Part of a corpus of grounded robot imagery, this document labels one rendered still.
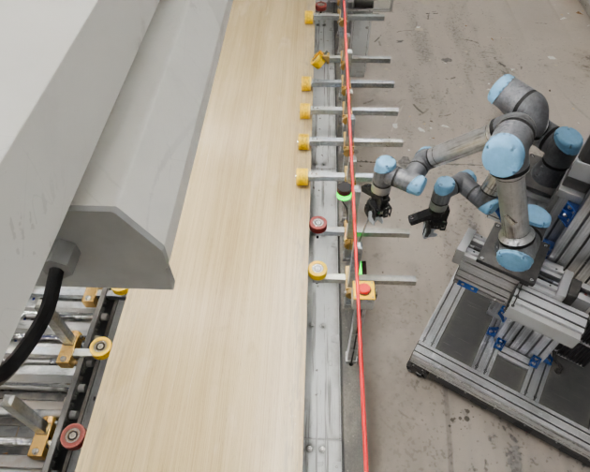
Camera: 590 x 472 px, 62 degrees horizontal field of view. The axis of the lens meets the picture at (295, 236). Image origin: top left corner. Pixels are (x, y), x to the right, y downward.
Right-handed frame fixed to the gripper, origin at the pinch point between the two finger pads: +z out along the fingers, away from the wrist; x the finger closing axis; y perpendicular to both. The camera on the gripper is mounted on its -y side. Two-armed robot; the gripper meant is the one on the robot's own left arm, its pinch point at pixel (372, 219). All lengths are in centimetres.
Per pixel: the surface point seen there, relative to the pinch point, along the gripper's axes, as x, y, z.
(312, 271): -30.0, 10.4, 10.0
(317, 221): -19.1, -13.9, 9.6
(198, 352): -82, 31, 11
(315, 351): -35, 32, 39
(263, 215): -41.0, -25.5, 10.7
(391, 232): 11.9, -1.4, 14.7
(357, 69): 99, -237, 93
